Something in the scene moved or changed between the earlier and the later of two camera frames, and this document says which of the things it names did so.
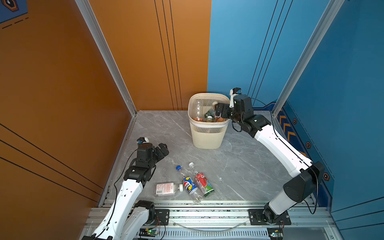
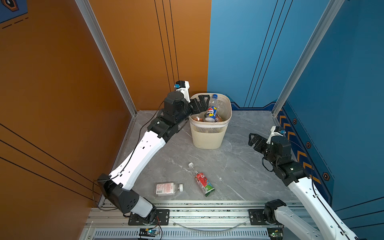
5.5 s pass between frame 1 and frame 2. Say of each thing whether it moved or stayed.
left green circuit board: stayed
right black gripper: moved
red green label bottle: stayed
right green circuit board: stayed
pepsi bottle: moved
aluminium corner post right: stayed
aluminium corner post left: stayed
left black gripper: moved
